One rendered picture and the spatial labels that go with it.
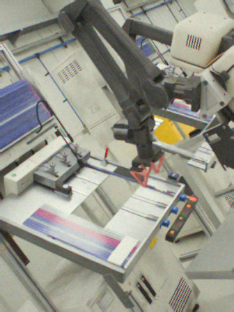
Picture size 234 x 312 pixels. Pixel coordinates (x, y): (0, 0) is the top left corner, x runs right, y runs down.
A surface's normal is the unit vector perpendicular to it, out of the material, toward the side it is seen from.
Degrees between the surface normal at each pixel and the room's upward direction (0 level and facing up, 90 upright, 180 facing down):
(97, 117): 90
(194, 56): 90
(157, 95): 90
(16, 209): 43
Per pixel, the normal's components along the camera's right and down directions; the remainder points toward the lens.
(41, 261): 0.69, -0.36
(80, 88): -0.46, 0.44
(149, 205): 0.06, -0.85
